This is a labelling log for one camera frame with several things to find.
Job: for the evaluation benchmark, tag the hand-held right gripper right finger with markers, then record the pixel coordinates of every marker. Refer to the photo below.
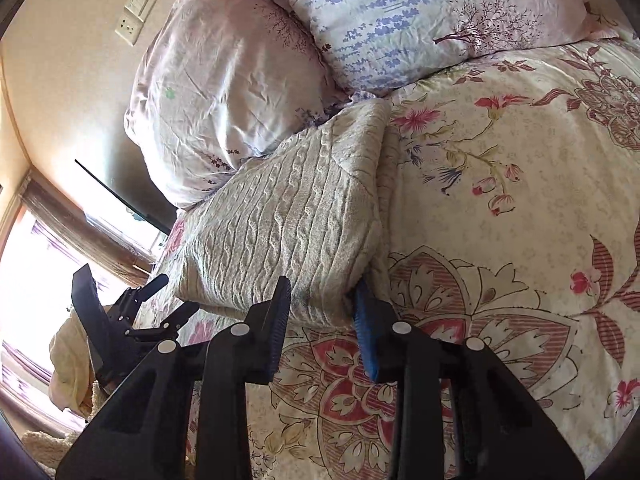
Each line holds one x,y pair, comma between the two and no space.
367,340

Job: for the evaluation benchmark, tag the dark panel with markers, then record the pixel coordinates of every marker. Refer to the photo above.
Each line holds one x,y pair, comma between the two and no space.
135,200

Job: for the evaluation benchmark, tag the lavender print pillow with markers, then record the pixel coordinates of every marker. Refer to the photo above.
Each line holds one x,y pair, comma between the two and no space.
400,20

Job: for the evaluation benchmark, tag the yellow cloth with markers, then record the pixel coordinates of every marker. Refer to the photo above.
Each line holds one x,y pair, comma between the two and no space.
70,365

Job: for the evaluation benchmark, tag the fluffy beige rug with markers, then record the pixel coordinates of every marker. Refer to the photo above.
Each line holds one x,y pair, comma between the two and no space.
47,447

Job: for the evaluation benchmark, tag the pink floral pillow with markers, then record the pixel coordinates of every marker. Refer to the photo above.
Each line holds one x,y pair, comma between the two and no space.
225,70

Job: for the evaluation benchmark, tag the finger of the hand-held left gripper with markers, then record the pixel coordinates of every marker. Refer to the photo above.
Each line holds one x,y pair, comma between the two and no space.
90,310
150,317

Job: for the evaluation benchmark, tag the white wall socket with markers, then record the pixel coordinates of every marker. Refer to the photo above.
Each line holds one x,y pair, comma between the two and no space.
130,30

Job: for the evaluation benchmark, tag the floral bed sheet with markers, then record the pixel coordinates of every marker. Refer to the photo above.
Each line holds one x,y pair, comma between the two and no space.
500,210

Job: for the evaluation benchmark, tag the brown curtain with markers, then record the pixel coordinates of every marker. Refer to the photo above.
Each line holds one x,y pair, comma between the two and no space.
85,230

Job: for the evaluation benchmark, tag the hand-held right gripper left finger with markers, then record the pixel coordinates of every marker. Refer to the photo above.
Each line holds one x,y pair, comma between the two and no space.
280,330

